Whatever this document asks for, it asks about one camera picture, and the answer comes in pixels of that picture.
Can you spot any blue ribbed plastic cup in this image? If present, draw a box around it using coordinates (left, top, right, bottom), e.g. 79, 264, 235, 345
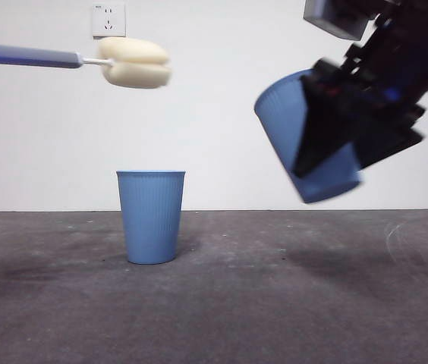
115, 170, 187, 265
253, 67, 363, 205

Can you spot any white wall socket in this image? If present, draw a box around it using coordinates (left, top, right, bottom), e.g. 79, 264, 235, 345
92, 2, 127, 39

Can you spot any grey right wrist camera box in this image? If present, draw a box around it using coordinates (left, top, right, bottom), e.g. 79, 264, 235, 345
303, 0, 369, 41

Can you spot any sponge cup brush grey handle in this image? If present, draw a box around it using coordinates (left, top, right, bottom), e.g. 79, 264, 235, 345
0, 36, 172, 90

